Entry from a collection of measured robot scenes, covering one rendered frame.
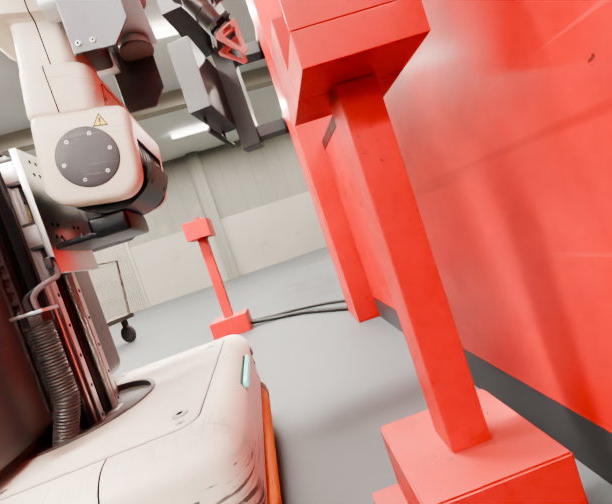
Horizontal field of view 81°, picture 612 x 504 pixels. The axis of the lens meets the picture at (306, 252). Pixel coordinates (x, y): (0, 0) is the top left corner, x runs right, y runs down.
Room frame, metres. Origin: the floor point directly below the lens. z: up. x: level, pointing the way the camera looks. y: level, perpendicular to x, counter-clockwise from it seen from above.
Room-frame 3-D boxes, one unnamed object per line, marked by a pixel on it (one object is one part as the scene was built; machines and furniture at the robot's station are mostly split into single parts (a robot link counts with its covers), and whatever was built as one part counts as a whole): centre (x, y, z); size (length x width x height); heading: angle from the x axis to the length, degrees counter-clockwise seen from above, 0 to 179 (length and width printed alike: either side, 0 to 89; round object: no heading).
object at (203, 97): (2.05, 0.24, 1.42); 0.45 x 0.12 x 0.36; 172
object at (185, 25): (2.09, 0.15, 1.52); 0.51 x 0.25 x 0.85; 172
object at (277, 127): (2.14, -0.08, 1.18); 0.40 x 0.24 x 0.07; 3
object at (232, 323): (2.44, 0.64, 0.42); 0.25 x 0.20 x 0.83; 93
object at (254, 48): (2.14, -0.08, 1.67); 0.40 x 0.24 x 0.07; 3
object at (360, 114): (0.52, -0.14, 0.39); 0.06 x 0.06 x 0.54; 4
